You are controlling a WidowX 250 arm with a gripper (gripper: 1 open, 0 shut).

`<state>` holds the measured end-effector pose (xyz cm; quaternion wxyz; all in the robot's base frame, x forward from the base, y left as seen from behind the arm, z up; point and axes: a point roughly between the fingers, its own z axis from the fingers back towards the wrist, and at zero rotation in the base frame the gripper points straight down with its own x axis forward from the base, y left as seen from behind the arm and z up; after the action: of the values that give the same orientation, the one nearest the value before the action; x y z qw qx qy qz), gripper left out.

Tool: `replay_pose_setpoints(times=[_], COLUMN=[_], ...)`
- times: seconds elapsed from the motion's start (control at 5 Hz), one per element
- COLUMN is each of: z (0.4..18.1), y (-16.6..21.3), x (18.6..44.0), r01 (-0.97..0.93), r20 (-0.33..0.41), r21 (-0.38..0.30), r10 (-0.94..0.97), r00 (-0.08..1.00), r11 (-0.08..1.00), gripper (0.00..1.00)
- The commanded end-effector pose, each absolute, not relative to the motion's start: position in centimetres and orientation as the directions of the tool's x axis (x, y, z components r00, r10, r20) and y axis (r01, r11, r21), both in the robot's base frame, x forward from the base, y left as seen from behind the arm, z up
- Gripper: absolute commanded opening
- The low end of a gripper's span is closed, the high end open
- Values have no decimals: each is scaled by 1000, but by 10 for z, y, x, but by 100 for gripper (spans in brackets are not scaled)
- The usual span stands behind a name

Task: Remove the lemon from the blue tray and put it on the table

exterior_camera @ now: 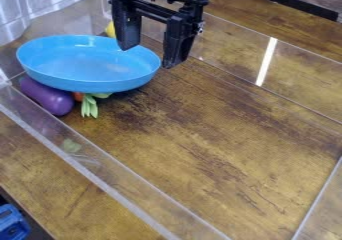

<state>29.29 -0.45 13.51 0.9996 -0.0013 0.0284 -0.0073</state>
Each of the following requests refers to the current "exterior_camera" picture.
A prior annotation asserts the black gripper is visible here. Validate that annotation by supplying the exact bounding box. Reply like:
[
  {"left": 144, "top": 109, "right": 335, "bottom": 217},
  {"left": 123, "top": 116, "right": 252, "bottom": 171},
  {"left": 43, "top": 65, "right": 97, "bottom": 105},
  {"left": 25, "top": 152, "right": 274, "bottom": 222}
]
[{"left": 109, "top": 0, "right": 208, "bottom": 69}]

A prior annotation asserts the yellow toy lemon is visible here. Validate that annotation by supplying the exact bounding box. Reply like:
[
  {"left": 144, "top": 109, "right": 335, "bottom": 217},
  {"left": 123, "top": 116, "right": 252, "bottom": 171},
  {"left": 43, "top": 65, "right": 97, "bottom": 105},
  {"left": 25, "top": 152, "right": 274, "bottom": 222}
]
[{"left": 104, "top": 21, "right": 116, "bottom": 38}]

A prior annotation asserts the blue plastic tray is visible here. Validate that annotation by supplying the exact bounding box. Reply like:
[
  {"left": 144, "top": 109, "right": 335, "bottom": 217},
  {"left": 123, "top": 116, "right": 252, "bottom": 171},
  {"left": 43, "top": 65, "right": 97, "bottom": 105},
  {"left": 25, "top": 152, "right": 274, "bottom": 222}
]
[{"left": 16, "top": 35, "right": 160, "bottom": 93}]

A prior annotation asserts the orange toy carrot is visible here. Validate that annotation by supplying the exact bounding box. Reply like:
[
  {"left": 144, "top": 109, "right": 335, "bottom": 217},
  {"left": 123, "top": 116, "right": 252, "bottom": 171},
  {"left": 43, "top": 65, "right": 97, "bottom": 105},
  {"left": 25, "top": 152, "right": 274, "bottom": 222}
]
[{"left": 72, "top": 92, "right": 111, "bottom": 118}]

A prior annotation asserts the black bar on table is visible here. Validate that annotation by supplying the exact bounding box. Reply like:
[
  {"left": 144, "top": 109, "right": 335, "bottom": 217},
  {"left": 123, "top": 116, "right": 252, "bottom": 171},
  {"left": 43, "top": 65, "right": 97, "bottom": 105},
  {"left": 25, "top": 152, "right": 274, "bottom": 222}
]
[{"left": 268, "top": 0, "right": 338, "bottom": 22}]

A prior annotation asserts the purple toy eggplant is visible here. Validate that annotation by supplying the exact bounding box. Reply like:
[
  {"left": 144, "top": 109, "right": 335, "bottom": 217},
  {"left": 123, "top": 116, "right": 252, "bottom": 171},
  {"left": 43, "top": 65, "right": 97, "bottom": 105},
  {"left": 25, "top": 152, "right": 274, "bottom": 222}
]
[{"left": 19, "top": 76, "right": 75, "bottom": 116}]

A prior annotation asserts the clear acrylic barrier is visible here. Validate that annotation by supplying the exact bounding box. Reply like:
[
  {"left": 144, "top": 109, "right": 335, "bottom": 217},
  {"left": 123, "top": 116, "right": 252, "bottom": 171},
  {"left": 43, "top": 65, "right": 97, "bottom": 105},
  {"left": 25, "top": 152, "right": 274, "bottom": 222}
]
[{"left": 0, "top": 0, "right": 342, "bottom": 240}]

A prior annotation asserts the blue object at corner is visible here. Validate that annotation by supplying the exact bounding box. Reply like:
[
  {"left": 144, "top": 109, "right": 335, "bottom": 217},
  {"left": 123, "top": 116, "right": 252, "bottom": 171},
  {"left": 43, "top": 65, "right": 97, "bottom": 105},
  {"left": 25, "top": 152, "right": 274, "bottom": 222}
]
[{"left": 0, "top": 204, "right": 31, "bottom": 240}]

